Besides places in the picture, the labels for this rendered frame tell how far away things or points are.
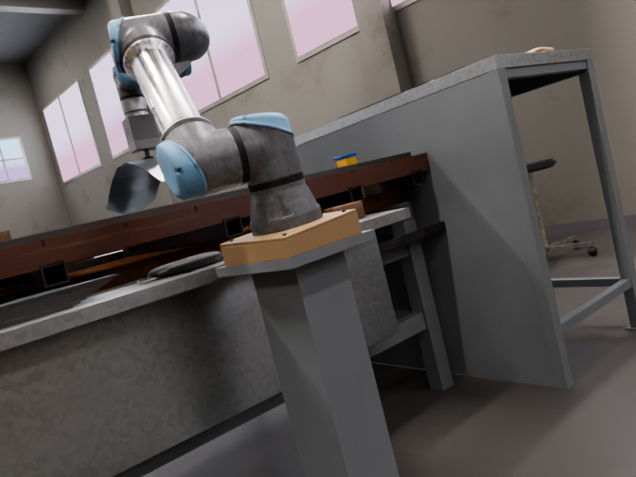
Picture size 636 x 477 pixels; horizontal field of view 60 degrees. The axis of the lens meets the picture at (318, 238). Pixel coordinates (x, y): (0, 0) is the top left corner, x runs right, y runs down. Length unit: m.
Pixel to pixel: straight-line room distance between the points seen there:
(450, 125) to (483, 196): 0.26
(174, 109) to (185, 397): 0.66
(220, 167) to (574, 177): 3.91
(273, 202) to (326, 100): 4.98
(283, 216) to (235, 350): 0.46
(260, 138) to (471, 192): 0.98
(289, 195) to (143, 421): 0.61
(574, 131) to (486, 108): 2.90
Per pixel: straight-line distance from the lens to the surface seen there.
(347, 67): 5.82
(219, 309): 1.40
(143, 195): 2.08
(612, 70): 4.61
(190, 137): 1.08
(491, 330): 2.02
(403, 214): 1.57
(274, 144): 1.09
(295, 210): 1.08
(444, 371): 2.07
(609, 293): 2.20
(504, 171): 1.82
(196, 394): 1.39
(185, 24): 1.40
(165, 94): 1.21
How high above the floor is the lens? 0.78
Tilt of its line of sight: 4 degrees down
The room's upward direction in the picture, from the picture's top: 14 degrees counter-clockwise
